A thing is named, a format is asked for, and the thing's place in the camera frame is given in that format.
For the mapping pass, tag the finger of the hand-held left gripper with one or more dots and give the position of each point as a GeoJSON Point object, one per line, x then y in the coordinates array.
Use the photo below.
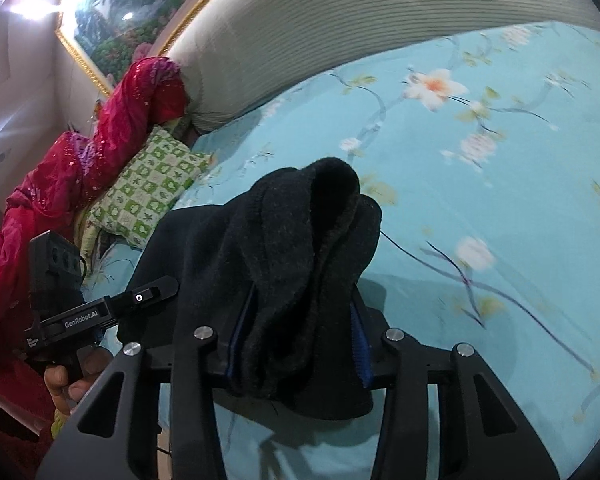
{"type": "Point", "coordinates": [145, 296]}

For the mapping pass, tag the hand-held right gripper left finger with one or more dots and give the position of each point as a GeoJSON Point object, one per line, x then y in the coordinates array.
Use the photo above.
{"type": "Point", "coordinates": [195, 385]}

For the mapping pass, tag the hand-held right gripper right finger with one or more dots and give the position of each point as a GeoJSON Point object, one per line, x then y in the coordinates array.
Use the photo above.
{"type": "Point", "coordinates": [362, 355]}

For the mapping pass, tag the black pants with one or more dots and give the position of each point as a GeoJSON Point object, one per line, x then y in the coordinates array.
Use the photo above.
{"type": "Point", "coordinates": [290, 270]}

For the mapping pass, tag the person's left hand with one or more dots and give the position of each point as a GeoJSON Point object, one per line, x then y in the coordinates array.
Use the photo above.
{"type": "Point", "coordinates": [75, 395]}

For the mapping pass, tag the yellow-green floral cloth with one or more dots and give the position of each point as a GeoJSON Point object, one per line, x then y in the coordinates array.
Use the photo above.
{"type": "Point", "coordinates": [87, 242]}

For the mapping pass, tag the green patterned pillow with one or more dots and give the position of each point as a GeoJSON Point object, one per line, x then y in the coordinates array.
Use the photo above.
{"type": "Point", "coordinates": [145, 190]}

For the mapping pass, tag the red sequined cloth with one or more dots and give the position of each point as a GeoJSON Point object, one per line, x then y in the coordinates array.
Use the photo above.
{"type": "Point", "coordinates": [80, 160]}

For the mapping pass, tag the gold framed landscape painting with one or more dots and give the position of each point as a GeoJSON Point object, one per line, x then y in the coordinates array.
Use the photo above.
{"type": "Point", "coordinates": [130, 5]}

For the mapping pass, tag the grey striped headboard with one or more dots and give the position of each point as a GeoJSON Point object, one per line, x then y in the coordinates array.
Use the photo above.
{"type": "Point", "coordinates": [305, 30]}

